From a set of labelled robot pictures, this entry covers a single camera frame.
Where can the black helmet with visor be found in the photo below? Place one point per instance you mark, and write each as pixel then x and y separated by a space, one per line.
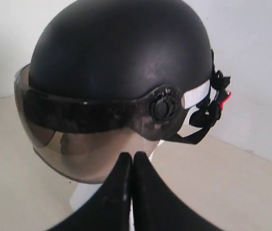
pixel 118 76

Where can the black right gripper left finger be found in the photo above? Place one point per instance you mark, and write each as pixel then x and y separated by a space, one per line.
pixel 109 208

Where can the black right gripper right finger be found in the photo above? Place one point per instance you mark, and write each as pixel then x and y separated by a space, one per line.
pixel 156 207

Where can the white mannequin head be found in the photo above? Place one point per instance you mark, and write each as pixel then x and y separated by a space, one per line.
pixel 84 192

